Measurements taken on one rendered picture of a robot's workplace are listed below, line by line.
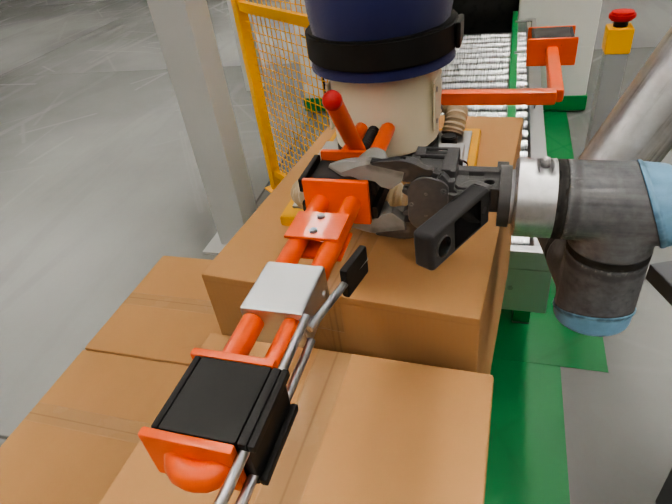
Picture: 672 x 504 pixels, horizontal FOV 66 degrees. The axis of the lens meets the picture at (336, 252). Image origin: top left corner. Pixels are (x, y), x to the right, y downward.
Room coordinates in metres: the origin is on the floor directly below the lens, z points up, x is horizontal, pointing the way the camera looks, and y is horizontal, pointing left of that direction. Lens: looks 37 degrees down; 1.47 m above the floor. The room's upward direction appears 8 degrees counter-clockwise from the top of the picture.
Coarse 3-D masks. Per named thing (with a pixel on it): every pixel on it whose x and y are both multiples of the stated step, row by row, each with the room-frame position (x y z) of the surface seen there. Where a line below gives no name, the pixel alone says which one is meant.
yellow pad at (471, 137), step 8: (440, 128) 0.94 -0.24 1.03; (440, 136) 0.90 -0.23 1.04; (448, 136) 0.84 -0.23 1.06; (456, 136) 0.84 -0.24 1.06; (464, 136) 0.88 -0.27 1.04; (472, 136) 0.89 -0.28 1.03; (480, 136) 0.90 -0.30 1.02; (472, 144) 0.86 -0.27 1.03; (464, 152) 0.82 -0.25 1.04; (472, 152) 0.83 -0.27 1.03; (472, 160) 0.80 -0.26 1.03
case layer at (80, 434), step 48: (144, 288) 1.20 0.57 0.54; (192, 288) 1.17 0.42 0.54; (96, 336) 1.03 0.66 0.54; (144, 336) 1.00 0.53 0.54; (192, 336) 0.98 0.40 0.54; (96, 384) 0.86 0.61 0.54; (144, 384) 0.84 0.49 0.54; (48, 432) 0.74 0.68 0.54; (96, 432) 0.72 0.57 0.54; (0, 480) 0.64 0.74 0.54; (48, 480) 0.62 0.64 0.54; (96, 480) 0.61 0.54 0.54
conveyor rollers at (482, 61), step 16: (464, 48) 2.97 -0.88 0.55; (480, 48) 2.93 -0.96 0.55; (496, 48) 2.90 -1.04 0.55; (448, 64) 2.74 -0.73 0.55; (464, 64) 2.71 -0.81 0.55; (480, 64) 2.68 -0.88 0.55; (496, 64) 2.65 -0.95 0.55; (448, 80) 2.55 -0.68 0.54; (464, 80) 2.52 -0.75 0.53; (480, 80) 2.49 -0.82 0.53; (496, 80) 2.46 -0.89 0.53; (480, 112) 2.08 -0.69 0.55; (496, 112) 2.05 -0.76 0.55; (512, 240) 1.18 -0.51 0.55; (528, 240) 1.16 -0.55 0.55
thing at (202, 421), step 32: (192, 352) 0.30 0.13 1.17; (224, 352) 0.30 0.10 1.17; (192, 384) 0.27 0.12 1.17; (224, 384) 0.26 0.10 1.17; (256, 384) 0.26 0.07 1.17; (160, 416) 0.24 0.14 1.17; (192, 416) 0.24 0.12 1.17; (224, 416) 0.23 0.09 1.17; (160, 448) 0.22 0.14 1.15; (192, 448) 0.21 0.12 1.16; (224, 448) 0.21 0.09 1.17
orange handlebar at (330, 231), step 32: (448, 96) 0.81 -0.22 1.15; (480, 96) 0.79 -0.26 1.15; (512, 96) 0.77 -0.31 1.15; (544, 96) 0.76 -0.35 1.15; (384, 128) 0.71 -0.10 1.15; (320, 224) 0.48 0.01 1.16; (352, 224) 0.49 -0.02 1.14; (288, 256) 0.43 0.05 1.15; (320, 256) 0.42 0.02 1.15; (256, 320) 0.35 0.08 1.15; (288, 320) 0.34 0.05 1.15; (192, 480) 0.20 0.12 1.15; (224, 480) 0.20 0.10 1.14
